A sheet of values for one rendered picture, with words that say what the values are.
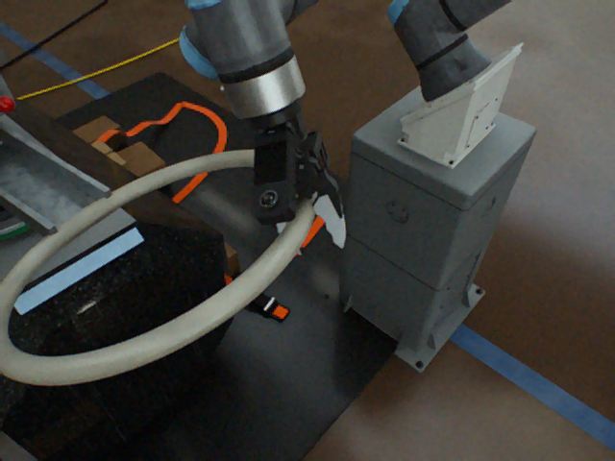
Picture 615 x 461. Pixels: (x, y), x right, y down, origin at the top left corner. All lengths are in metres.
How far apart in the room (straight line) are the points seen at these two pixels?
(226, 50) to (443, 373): 1.62
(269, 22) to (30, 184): 0.67
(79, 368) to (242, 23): 0.39
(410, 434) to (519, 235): 1.12
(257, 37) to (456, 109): 0.83
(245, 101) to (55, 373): 0.35
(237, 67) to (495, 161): 1.02
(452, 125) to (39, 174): 0.95
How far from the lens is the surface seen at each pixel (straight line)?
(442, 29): 1.35
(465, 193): 1.33
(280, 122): 0.57
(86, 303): 1.27
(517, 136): 1.56
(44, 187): 1.06
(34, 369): 0.61
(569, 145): 3.17
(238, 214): 2.40
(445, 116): 1.32
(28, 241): 1.36
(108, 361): 0.55
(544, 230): 2.58
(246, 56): 0.54
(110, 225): 1.31
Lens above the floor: 1.71
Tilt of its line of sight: 48 degrees down
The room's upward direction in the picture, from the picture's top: straight up
